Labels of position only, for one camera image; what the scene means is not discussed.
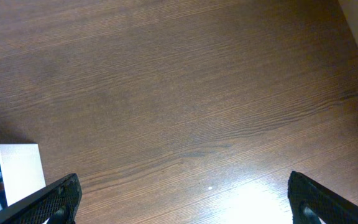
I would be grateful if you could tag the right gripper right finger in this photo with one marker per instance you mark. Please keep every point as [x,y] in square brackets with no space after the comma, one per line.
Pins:
[312,202]

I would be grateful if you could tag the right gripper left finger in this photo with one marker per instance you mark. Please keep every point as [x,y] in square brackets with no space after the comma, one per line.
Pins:
[56,203]

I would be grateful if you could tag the pink cardboard box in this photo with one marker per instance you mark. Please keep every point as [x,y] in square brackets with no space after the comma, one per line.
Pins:
[21,170]

